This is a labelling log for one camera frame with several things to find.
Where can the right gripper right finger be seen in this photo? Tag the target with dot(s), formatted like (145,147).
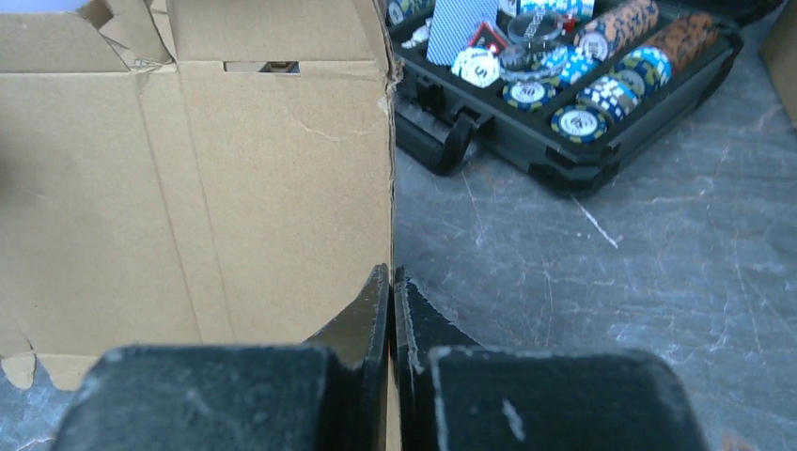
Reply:
(457,394)

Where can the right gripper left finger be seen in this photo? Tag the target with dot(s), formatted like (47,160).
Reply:
(326,393)

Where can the cardboard box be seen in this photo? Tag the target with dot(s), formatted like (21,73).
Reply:
(188,173)
(778,52)

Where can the black poker chip case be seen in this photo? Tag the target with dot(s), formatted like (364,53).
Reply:
(567,91)

